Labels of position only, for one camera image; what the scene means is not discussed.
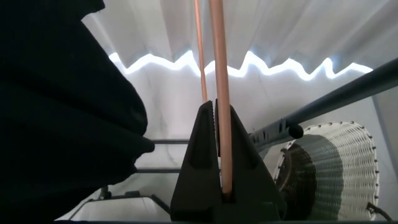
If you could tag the white curtain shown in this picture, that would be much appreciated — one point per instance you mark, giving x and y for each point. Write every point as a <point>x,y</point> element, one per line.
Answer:
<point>280,28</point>

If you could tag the black T-shirt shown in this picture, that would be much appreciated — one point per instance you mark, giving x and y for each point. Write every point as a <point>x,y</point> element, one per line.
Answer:
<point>62,109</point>

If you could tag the white laundry basket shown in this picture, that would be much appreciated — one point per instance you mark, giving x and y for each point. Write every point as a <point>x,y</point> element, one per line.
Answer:
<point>342,171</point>

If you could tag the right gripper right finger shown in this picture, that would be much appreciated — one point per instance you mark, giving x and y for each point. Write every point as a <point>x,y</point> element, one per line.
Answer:
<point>252,186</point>

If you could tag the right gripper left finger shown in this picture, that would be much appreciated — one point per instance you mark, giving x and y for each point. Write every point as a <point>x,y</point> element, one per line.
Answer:
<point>196,186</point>

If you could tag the black clothes rack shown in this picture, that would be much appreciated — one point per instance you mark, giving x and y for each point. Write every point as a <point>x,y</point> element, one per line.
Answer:
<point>342,95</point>

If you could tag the pink clothes hanger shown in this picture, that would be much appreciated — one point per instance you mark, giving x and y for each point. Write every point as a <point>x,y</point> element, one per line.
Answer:
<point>222,93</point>

